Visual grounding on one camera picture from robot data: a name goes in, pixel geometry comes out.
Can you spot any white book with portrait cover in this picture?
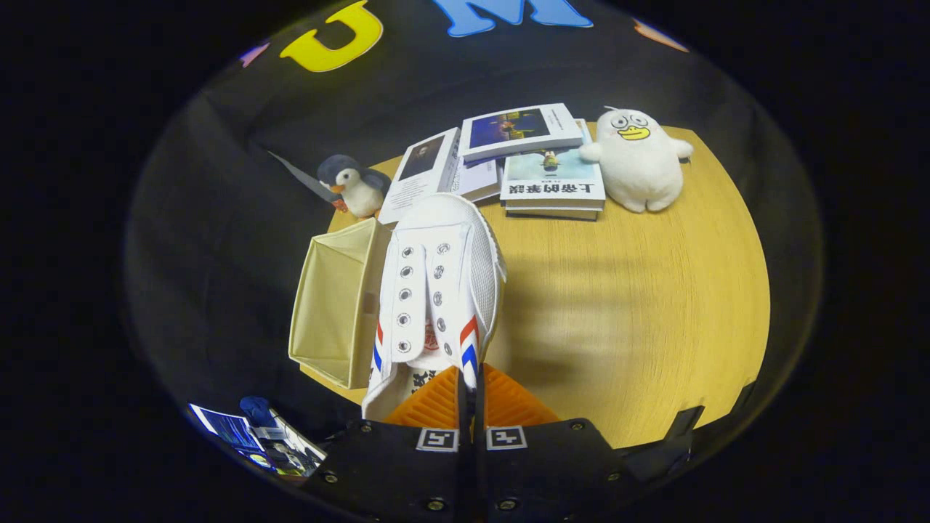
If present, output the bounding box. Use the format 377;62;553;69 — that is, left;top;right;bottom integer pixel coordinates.
376;127;462;226

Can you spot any lit computer screen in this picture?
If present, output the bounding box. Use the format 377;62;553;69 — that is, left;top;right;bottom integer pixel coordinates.
187;403;264;457

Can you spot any book with pale sky cover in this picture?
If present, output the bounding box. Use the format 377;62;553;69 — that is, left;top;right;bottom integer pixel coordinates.
500;120;606;221

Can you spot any white duck plush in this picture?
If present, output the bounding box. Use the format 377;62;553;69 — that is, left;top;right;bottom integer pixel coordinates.
579;107;695;214

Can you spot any blue grey penguin plush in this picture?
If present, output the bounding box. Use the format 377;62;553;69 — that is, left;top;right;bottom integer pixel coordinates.
318;154;392;220

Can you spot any small blue cloth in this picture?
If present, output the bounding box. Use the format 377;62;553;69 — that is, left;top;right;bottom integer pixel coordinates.
240;396;273;429

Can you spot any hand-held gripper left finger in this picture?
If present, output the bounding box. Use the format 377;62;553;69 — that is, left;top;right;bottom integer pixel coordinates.
302;365;477;523

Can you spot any book with dark blue cover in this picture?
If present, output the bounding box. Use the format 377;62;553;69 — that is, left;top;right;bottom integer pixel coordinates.
458;102;584;163

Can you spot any plain white booklet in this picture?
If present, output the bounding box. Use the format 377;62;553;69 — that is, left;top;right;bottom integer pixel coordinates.
447;156;504;203

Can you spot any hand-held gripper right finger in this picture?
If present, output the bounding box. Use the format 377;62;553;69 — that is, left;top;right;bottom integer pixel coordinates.
472;363;633;523

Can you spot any beige fabric storage box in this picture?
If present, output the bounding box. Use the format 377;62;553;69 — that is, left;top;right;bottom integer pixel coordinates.
288;216;393;391

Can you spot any white canvas shoe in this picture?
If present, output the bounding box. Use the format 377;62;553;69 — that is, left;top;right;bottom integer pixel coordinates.
361;192;507;422

